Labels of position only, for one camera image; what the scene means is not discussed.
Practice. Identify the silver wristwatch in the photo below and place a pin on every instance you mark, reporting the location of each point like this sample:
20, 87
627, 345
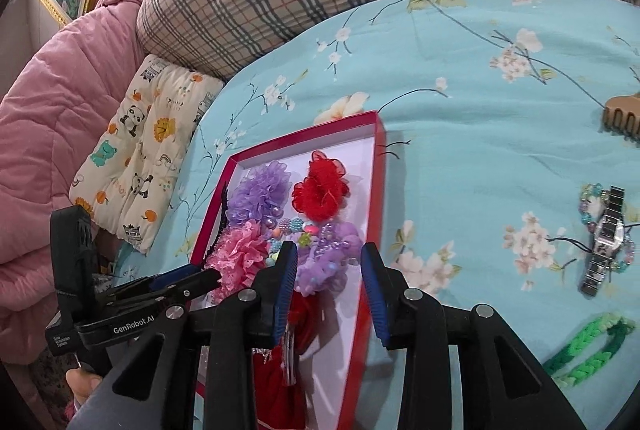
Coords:
605, 240

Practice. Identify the green braided hair band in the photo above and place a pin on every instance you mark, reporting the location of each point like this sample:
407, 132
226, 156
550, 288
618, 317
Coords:
585, 350

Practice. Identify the cartoon animal print cushion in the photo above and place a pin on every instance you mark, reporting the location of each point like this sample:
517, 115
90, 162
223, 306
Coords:
145, 145

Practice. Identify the purple beaded scrunchie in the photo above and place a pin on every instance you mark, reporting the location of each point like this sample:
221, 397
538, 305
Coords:
330, 260

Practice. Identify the red velvet bow clip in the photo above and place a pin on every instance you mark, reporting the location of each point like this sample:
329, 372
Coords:
275, 385

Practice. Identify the red cardboard box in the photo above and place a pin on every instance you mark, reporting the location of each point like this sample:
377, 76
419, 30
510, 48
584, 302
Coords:
360, 190

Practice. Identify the person's left hand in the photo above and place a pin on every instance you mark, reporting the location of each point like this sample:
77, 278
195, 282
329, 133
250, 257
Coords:
82, 382

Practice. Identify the teal floral bedsheet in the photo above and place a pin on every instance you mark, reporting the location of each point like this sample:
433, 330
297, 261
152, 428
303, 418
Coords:
475, 135

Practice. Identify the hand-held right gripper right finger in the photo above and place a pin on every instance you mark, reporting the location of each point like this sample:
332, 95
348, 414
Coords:
375, 295

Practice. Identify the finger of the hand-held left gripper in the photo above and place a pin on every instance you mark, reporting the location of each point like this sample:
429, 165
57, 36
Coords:
195, 286
170, 276

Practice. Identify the black comb hair clip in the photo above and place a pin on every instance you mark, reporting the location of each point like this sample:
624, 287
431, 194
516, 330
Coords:
220, 230

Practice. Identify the purple flower scrunchie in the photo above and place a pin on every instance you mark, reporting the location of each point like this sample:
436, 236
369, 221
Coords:
262, 195

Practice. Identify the tan hair claw clip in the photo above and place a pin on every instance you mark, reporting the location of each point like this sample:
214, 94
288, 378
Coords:
622, 115

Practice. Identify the pink flower scrunchie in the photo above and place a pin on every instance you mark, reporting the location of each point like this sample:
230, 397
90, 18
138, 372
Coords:
240, 255

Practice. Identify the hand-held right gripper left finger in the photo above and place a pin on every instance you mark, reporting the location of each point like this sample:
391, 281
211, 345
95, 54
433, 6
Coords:
285, 290

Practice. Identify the red flower scrunchie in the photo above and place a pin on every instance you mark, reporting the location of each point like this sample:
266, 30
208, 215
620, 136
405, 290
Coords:
320, 192

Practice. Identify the pink quilt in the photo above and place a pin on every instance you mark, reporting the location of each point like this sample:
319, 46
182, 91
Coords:
50, 110

